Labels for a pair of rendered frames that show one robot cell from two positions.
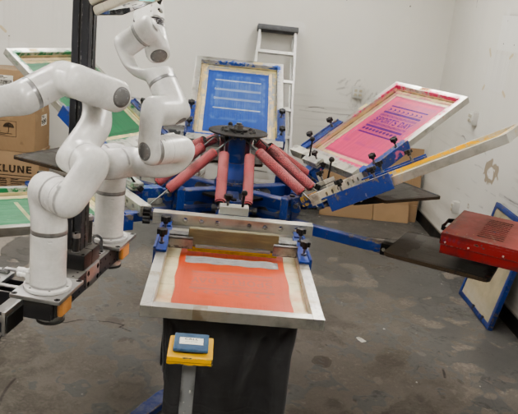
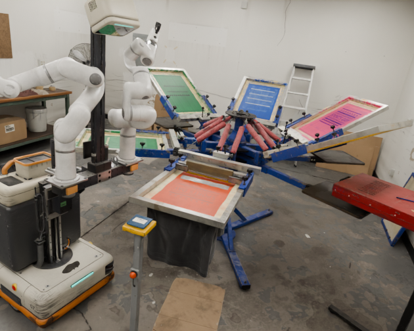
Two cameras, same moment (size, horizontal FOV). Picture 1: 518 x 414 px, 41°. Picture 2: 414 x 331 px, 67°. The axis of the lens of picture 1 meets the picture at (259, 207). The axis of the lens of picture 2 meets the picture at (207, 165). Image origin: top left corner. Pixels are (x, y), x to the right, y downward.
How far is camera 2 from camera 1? 86 cm
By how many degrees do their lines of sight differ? 19
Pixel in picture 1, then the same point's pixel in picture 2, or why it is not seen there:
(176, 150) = (141, 113)
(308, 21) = (322, 63)
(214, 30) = (271, 66)
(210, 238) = (196, 167)
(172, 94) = (140, 81)
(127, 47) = (128, 55)
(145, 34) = (135, 48)
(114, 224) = (127, 152)
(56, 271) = (65, 171)
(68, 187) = (61, 126)
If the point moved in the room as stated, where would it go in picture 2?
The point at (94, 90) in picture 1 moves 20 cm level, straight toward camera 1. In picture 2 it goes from (76, 73) to (48, 77)
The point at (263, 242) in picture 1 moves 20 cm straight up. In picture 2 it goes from (224, 174) to (228, 147)
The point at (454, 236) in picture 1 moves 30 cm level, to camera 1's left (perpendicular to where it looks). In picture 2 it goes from (341, 187) to (296, 176)
